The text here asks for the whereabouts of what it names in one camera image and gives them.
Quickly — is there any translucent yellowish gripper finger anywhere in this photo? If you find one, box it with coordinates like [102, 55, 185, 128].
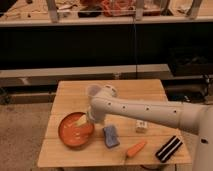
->
[75, 115, 88, 127]

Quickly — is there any orange ceramic bowl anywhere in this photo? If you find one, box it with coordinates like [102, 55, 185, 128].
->
[58, 112, 95, 148]

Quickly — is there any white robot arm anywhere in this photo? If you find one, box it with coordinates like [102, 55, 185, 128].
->
[85, 84, 213, 171]

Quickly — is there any wooden table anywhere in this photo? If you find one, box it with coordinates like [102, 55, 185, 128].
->
[36, 78, 193, 169]

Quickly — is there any clear plastic cup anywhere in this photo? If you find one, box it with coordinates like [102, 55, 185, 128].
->
[86, 84, 101, 98]

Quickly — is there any blue sponge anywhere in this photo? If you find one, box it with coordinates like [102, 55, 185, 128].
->
[103, 125, 120, 148]

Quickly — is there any white tube bottle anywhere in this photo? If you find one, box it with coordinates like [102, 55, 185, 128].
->
[136, 120, 148, 133]

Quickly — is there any orange carrot toy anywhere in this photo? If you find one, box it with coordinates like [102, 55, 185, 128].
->
[126, 140, 146, 158]

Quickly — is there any black white striped eraser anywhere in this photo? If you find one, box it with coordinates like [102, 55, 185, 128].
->
[155, 136, 183, 163]

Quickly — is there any red object on shelf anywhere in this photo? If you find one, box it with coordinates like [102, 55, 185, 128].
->
[101, 0, 135, 17]

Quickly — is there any black vertical cable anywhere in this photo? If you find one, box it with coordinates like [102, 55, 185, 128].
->
[132, 13, 139, 80]

